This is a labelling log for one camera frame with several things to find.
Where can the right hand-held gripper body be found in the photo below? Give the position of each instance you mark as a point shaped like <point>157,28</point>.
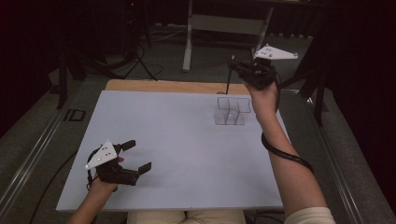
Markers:
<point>263,74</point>

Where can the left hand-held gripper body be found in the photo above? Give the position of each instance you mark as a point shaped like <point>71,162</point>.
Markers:
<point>102,155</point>

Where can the dark green pencil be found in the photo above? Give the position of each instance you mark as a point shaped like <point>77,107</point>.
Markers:
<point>229,82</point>

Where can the clear plastic pencil holder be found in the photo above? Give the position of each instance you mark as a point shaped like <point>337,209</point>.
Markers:
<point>232,113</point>

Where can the person's right hand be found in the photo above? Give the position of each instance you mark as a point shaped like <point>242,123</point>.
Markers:
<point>264,101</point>

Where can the person's left hand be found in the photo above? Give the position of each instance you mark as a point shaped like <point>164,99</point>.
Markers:
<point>104,187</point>

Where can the white board table cover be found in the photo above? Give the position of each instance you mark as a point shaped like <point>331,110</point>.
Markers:
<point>174,155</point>

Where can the black metal stand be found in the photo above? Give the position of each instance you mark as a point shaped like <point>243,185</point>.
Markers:
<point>311,81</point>

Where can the black floor socket plate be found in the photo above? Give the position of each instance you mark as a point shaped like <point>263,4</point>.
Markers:
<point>74,115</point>

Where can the person's beige lap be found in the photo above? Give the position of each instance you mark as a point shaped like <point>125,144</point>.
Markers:
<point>186,217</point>

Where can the black tripod stand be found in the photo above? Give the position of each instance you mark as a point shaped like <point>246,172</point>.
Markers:
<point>141,59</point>

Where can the white metal frame desk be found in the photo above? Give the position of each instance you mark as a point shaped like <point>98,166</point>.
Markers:
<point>227,25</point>

